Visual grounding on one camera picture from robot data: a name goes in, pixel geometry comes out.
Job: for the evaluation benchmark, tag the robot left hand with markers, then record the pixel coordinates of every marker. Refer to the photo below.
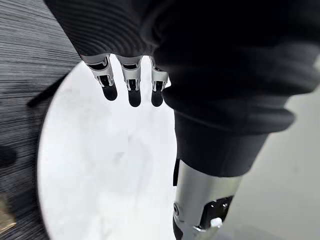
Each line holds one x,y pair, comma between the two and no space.
215,75

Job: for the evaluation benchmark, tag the tan wooden furniture corner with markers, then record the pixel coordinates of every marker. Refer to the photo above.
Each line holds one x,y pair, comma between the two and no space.
6,212

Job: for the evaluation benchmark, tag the round white marble table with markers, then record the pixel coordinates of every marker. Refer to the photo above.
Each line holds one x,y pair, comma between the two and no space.
105,162

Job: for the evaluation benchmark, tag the dark grey striped rug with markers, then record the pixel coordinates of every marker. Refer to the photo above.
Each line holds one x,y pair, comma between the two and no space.
25,75

